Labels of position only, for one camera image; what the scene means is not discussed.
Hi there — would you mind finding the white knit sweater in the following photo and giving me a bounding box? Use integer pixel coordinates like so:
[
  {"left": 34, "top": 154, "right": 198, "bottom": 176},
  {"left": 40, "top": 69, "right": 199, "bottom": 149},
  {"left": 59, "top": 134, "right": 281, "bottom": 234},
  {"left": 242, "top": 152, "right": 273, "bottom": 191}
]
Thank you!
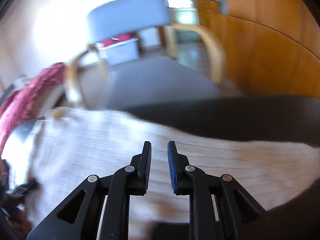
[{"left": 27, "top": 107, "right": 319, "bottom": 239}]

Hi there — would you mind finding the red ruffled duvet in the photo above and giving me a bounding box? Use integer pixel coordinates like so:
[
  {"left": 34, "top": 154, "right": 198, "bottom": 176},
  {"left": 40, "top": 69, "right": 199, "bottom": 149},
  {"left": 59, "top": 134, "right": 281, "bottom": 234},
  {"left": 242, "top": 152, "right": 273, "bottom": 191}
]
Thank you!
[{"left": 1, "top": 62, "right": 66, "bottom": 151}]

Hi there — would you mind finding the grey cushioned wooden armchair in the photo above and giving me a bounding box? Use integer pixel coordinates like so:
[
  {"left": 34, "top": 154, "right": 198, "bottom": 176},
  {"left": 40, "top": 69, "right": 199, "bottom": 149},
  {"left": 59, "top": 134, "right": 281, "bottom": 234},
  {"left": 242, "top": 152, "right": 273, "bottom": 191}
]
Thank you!
[{"left": 63, "top": 0, "right": 227, "bottom": 111}]

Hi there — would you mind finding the grey plastic storage bin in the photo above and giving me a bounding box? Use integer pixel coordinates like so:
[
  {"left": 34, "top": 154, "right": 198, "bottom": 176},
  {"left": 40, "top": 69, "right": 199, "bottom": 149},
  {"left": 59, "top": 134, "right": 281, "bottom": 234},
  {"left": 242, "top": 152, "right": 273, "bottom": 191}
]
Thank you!
[{"left": 97, "top": 37, "right": 140, "bottom": 66}]

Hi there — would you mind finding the wooden wardrobe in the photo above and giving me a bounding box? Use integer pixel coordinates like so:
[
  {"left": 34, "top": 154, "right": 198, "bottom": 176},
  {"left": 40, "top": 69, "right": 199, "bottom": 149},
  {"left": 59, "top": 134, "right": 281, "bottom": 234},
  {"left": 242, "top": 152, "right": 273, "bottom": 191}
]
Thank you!
[{"left": 212, "top": 0, "right": 319, "bottom": 97}]

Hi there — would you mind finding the red fabric storage box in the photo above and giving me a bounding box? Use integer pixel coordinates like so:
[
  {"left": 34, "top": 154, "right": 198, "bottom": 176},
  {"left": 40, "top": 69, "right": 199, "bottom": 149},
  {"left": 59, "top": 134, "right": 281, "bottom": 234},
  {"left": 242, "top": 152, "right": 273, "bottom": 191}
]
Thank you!
[{"left": 99, "top": 33, "right": 136, "bottom": 48}]

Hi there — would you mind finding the bed with white frame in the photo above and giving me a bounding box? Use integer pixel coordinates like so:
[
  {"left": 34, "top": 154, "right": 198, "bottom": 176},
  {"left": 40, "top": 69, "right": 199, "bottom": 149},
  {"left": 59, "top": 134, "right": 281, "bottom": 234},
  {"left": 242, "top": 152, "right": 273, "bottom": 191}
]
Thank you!
[{"left": 30, "top": 85, "right": 64, "bottom": 119}]

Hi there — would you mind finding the wooden door with handle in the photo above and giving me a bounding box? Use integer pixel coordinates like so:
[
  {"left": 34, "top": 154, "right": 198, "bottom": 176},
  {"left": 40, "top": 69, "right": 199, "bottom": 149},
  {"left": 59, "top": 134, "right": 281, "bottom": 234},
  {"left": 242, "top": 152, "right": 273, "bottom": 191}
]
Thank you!
[{"left": 195, "top": 0, "right": 223, "bottom": 30}]

